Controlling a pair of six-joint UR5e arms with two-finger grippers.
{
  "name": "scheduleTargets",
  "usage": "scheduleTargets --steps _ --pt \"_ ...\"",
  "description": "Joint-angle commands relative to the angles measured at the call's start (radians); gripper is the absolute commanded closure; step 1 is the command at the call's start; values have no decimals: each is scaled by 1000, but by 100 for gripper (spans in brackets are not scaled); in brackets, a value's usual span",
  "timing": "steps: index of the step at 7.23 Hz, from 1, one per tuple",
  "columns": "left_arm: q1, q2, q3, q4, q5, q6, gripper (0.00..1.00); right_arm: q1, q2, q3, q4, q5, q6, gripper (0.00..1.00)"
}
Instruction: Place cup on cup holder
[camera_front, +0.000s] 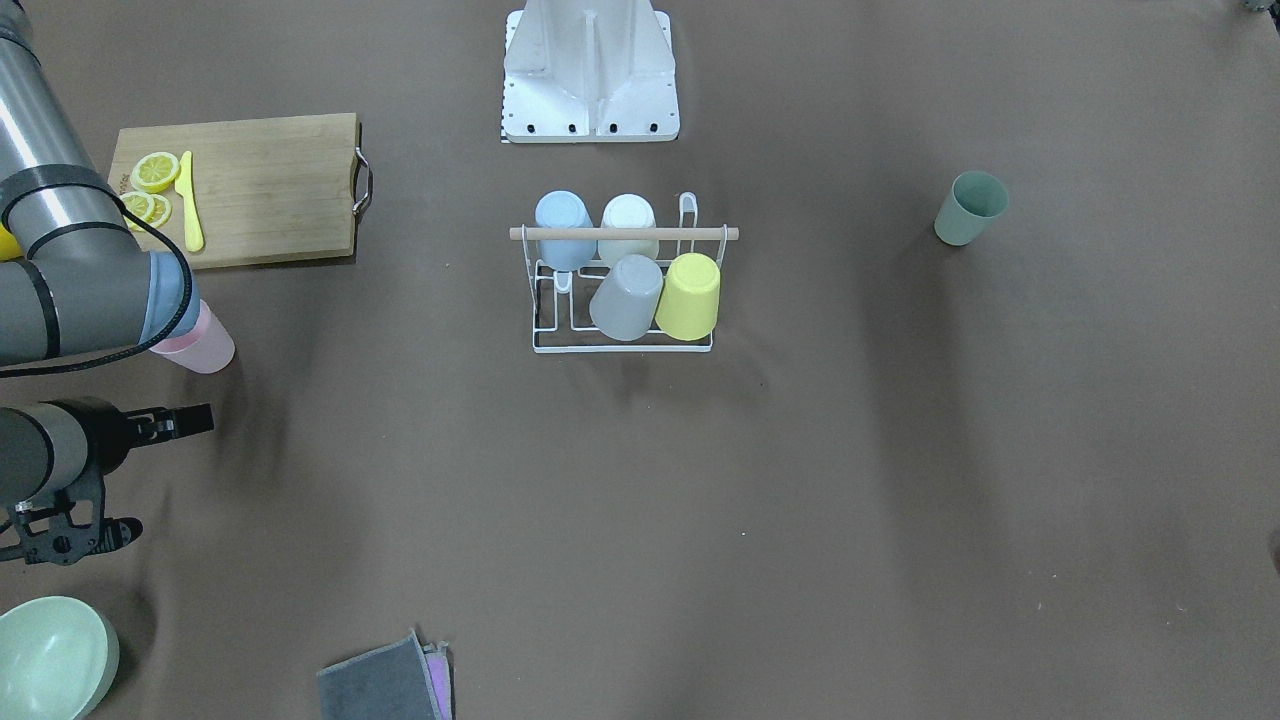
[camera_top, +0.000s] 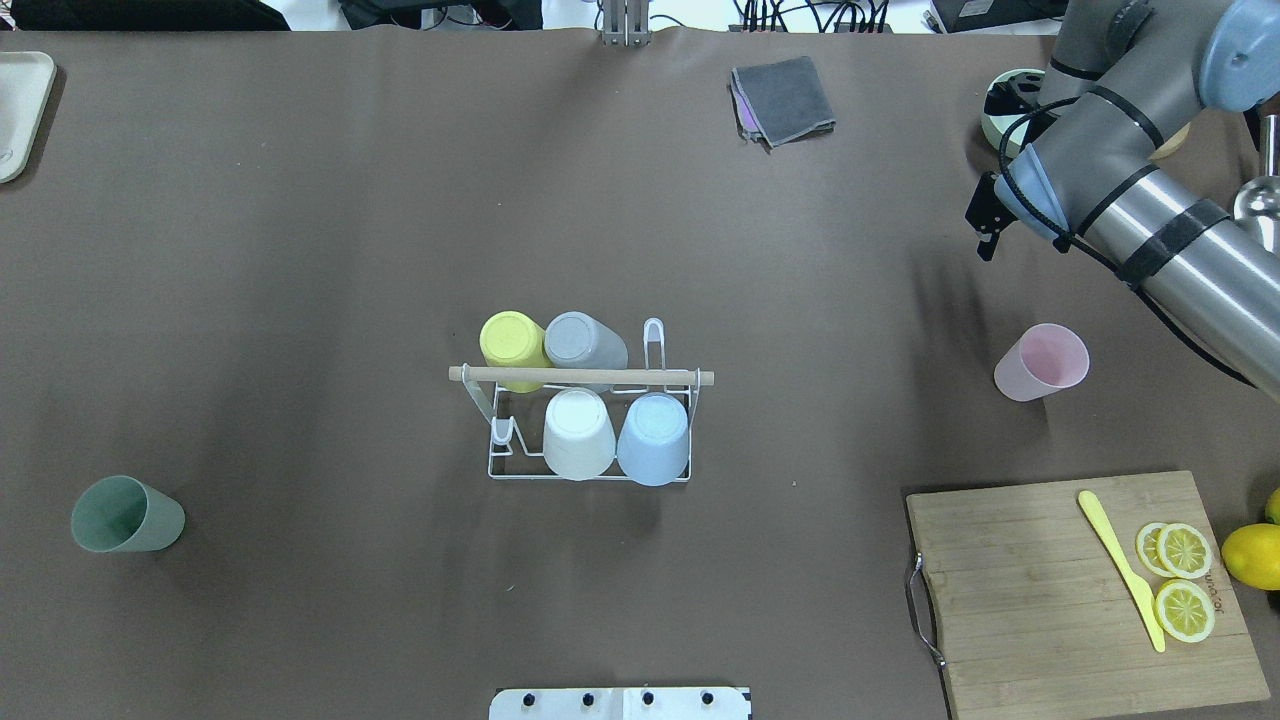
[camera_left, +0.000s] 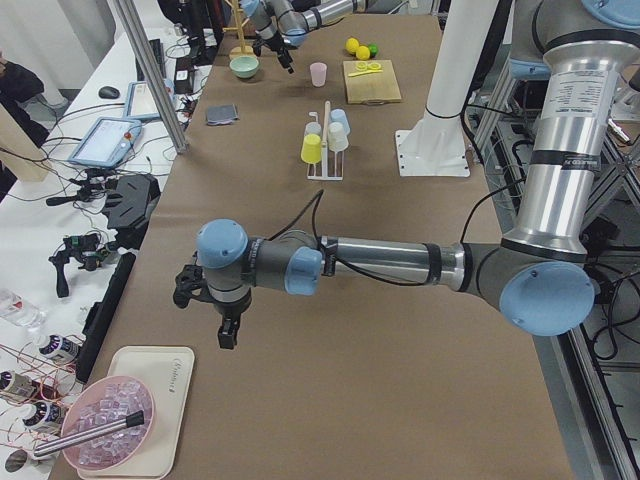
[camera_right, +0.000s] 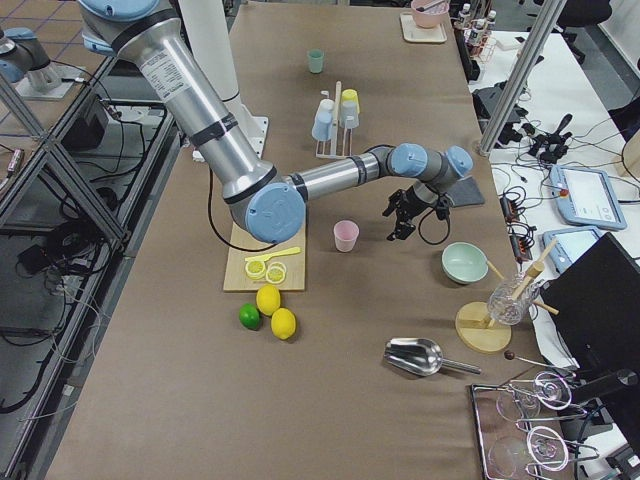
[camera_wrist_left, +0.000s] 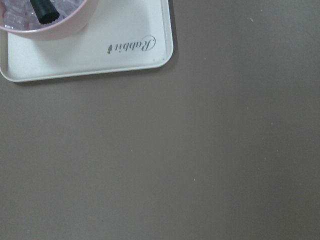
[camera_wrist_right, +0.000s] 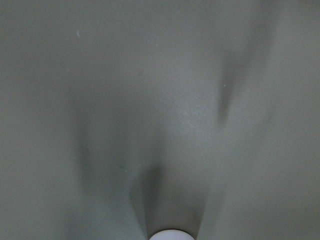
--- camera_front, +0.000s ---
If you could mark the wooden cutting board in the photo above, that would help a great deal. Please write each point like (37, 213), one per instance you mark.
(267, 191)

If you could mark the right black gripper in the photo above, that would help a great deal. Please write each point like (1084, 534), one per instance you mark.
(106, 433)

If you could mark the grey folded cloth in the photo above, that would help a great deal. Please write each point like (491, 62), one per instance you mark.
(408, 679)

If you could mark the pink cup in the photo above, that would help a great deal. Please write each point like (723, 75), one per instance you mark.
(206, 349)

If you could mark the lemon slice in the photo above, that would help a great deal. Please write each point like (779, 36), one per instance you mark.
(155, 172)
(161, 210)
(140, 208)

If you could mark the grey cup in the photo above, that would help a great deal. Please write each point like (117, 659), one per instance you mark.
(625, 303)

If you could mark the yellow cup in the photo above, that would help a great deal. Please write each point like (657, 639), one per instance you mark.
(688, 309)

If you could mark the blue cup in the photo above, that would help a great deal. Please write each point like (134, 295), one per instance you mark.
(564, 209)

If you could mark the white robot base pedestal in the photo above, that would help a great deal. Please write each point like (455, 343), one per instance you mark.
(589, 72)

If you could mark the white cup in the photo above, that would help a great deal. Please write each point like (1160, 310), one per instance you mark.
(628, 211)

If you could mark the yellow plastic knife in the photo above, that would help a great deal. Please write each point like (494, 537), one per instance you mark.
(184, 184)

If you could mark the green bowl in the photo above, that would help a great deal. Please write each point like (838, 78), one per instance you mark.
(59, 657)

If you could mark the green cup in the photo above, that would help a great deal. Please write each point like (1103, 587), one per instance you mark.
(972, 204)

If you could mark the whole yellow lemon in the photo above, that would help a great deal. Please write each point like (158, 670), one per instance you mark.
(9, 246)

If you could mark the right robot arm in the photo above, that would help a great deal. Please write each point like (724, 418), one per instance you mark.
(83, 293)

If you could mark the white wire cup holder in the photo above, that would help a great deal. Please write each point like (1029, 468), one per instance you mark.
(560, 320)

